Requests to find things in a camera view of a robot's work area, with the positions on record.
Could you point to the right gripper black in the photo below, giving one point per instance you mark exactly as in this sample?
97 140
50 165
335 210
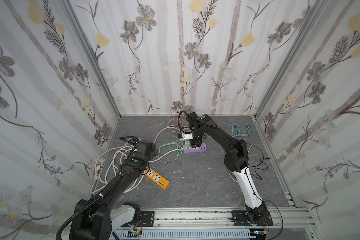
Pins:
196 140

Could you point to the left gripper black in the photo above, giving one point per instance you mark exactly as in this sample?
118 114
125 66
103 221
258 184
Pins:
151 148

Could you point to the purple power strip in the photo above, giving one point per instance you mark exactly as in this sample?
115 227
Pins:
201 149

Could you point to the green charger plug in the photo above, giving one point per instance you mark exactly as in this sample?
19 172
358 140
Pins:
188 144

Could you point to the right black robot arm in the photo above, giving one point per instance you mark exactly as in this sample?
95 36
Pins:
193 128

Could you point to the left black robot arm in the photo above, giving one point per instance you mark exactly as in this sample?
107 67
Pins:
94 219

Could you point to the orange power strip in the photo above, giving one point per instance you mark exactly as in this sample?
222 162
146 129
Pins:
157 178

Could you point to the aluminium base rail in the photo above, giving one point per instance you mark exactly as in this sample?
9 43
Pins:
224 223

